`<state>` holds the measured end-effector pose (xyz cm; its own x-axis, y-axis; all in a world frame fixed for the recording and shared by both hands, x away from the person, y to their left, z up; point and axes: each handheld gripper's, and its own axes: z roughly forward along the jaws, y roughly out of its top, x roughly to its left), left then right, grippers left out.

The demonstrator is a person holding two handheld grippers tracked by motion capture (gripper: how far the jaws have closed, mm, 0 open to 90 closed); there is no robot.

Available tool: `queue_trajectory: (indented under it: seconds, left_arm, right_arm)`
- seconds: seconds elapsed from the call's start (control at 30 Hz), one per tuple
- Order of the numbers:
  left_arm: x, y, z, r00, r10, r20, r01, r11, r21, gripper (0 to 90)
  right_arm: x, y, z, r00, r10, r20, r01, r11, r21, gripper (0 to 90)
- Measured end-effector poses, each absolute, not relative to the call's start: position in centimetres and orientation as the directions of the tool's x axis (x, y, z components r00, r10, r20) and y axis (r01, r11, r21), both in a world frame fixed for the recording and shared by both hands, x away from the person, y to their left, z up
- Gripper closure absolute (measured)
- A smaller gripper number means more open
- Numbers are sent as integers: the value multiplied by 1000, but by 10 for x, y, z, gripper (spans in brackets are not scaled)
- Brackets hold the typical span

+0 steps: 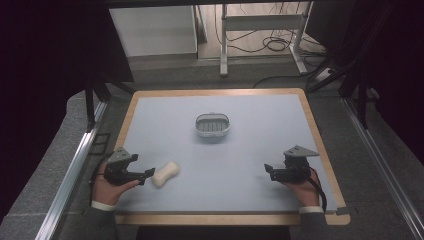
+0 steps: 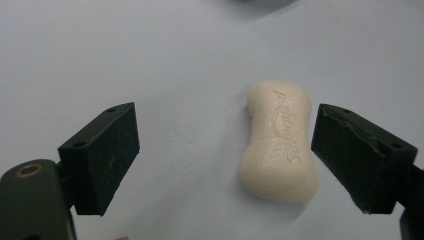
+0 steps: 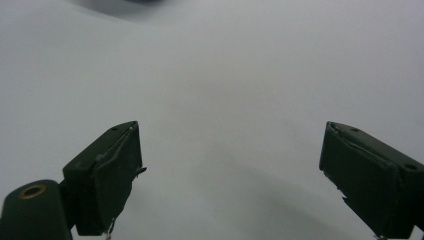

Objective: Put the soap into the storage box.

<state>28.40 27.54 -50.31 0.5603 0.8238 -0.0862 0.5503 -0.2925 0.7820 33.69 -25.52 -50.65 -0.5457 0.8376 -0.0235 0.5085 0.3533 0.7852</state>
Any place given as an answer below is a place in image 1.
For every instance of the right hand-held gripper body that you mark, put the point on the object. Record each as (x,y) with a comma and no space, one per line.
(296,166)

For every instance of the person's right hand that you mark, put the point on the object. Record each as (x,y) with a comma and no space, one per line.
(306,192)

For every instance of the white metal desk frame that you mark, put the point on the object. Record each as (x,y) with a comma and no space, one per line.
(263,22)

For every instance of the grey tape piece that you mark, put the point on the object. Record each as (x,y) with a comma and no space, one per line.
(343,210)

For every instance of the white cabinet panel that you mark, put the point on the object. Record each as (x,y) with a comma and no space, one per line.
(153,31)

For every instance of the white power strip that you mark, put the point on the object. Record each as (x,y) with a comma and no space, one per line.
(324,75)

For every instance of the dark curtain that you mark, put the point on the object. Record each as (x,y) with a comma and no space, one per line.
(43,66)
(393,50)

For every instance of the person's left hand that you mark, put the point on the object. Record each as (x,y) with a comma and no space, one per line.
(107,190)

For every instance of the pale blue table mat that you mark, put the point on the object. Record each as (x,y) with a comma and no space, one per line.
(226,173)

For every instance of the grey soap dish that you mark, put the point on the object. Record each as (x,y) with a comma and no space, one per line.
(212,124)

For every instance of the white soap bar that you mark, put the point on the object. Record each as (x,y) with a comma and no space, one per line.
(165,174)

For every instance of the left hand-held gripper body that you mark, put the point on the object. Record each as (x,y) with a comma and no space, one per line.
(116,170)

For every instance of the aluminium rail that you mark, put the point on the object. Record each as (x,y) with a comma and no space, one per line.
(383,166)
(71,170)

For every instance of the black metal stand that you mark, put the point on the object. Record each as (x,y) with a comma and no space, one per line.
(361,100)
(90,103)

